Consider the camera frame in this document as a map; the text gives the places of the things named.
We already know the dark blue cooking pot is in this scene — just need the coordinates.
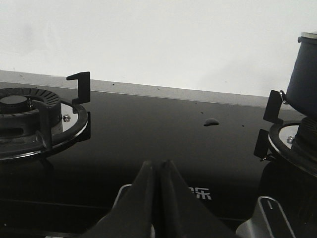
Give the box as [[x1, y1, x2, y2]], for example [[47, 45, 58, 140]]
[[286, 31, 317, 120]]

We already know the left burner with pot support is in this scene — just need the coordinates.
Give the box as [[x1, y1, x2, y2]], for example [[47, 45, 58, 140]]
[[0, 72, 91, 162]]

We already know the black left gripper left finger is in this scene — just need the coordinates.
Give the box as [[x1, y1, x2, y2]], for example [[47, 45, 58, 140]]
[[84, 161, 155, 238]]

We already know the black glass gas stove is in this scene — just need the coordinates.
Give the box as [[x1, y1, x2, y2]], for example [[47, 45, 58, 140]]
[[0, 83, 317, 238]]

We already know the silver stove control knob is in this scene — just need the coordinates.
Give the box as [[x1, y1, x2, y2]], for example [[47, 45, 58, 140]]
[[236, 196, 295, 238]]

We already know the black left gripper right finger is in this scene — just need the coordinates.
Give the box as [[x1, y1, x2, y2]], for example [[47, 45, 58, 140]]
[[160, 161, 237, 238]]

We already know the right burner with pot support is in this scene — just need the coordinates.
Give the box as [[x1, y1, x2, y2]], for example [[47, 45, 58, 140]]
[[254, 90, 317, 177]]

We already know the burner with pot support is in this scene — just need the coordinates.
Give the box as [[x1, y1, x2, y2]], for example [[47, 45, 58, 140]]
[[254, 90, 317, 177], [0, 72, 91, 162]]

